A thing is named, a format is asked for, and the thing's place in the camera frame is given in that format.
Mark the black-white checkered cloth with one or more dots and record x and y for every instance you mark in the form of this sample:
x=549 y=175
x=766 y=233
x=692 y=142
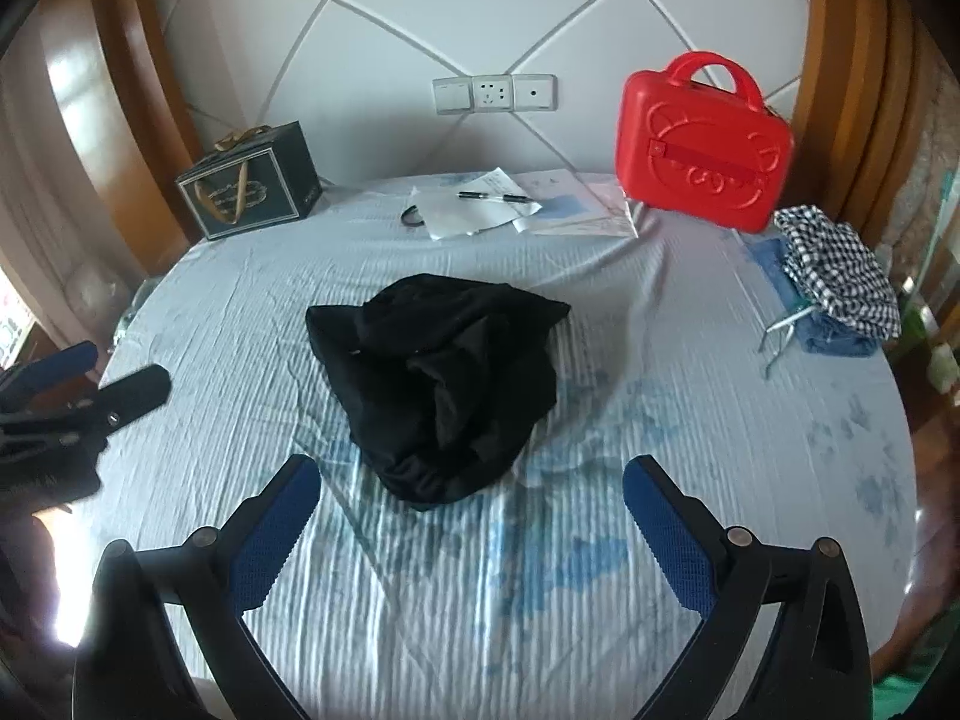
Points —
x=840 y=270

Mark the dark gift bag, gold ribbon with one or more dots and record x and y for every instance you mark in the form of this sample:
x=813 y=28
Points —
x=247 y=184

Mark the clear plastic packet with pens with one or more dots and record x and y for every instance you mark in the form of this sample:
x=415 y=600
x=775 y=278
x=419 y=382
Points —
x=469 y=217

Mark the white wall socket plate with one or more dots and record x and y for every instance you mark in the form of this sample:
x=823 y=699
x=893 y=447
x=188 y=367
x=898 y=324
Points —
x=493 y=94

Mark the blue denim jeans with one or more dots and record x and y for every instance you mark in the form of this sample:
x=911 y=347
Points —
x=836 y=337

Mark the white single-hole wall plate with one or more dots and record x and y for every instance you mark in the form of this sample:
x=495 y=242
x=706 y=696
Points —
x=535 y=92

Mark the printed paper sheets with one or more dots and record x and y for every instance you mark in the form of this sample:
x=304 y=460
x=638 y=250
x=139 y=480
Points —
x=577 y=210

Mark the metal clothes hanger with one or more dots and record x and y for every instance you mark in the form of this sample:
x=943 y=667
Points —
x=780 y=330

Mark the black pen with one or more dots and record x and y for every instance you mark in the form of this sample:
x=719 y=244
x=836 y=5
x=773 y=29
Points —
x=491 y=196

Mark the blue oval black-rimmed object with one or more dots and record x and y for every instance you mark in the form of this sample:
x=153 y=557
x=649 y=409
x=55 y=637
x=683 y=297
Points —
x=407 y=216

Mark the white wall switch plate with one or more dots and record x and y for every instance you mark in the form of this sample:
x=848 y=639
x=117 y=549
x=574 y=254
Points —
x=452 y=95

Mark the black garment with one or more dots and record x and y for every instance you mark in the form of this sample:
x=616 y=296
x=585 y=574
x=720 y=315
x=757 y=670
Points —
x=442 y=390

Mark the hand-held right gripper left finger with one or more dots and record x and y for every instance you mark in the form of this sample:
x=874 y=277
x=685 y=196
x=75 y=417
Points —
x=274 y=532

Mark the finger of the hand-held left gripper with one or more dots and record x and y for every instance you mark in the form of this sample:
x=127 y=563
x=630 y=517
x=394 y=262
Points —
x=64 y=361
x=127 y=394

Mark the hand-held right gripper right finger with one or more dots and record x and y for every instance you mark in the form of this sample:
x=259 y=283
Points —
x=667 y=532

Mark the light blue striped bedsheet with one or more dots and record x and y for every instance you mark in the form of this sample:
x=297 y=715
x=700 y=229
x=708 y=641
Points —
x=247 y=315

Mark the red hard-shell suitcase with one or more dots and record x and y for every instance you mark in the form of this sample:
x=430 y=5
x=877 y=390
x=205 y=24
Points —
x=701 y=150

